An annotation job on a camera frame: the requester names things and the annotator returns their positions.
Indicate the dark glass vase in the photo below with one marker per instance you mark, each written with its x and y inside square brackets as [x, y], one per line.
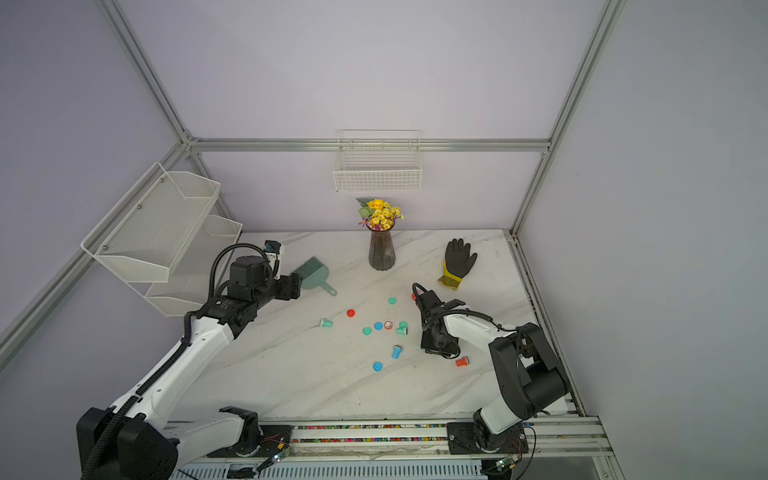
[381, 256]

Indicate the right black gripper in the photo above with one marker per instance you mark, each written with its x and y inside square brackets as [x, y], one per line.
[430, 347]

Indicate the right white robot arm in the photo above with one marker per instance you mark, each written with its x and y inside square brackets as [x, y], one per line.
[529, 374]

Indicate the lower white mesh shelf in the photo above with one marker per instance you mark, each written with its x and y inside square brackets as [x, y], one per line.
[187, 288]

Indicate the white wire wall basket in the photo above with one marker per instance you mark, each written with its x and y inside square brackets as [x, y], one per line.
[378, 161]

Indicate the white mesh shelf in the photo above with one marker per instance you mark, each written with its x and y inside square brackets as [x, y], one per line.
[187, 288]
[144, 237]

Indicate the upper white mesh shelf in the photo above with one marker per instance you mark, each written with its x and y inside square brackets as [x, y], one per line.
[144, 237]

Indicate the yellow flower bouquet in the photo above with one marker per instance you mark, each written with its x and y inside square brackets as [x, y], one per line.
[378, 215]

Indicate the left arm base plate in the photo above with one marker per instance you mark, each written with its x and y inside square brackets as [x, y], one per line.
[267, 441]

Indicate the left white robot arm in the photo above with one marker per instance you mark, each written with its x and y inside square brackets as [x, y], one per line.
[132, 439]

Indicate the green dustpan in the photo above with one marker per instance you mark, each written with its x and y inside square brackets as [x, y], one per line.
[314, 274]

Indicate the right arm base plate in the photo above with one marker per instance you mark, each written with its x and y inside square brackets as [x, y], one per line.
[471, 438]

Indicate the black yellow work glove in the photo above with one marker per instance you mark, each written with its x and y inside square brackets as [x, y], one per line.
[459, 259]

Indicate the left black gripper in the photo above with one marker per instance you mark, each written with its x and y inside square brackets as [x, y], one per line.
[290, 286]

